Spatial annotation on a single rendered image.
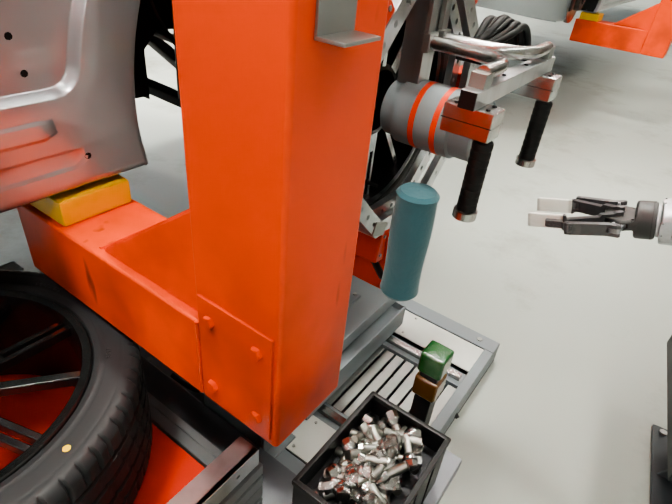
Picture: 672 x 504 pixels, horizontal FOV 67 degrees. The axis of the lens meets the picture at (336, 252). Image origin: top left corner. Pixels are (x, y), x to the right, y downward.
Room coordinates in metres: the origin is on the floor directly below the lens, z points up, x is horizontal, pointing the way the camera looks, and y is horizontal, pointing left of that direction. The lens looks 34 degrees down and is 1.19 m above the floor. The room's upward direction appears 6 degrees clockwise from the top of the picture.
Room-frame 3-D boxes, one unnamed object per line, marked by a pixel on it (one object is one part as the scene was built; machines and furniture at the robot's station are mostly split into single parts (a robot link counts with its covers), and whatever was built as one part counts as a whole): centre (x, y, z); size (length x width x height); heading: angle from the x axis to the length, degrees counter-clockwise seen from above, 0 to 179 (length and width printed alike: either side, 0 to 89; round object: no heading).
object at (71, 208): (0.84, 0.51, 0.71); 0.14 x 0.14 x 0.05; 57
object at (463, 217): (0.83, -0.23, 0.83); 0.04 x 0.04 x 0.16
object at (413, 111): (1.06, -0.18, 0.85); 0.21 x 0.14 x 0.14; 57
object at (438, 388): (0.56, -0.17, 0.59); 0.04 x 0.04 x 0.04; 57
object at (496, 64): (0.95, -0.17, 1.03); 0.19 x 0.18 x 0.11; 57
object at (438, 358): (0.56, -0.17, 0.64); 0.04 x 0.04 x 0.04; 57
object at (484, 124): (0.84, -0.20, 0.93); 0.09 x 0.05 x 0.05; 57
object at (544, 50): (1.11, -0.28, 1.03); 0.19 x 0.18 x 0.11; 57
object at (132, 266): (0.75, 0.36, 0.69); 0.52 x 0.17 x 0.35; 57
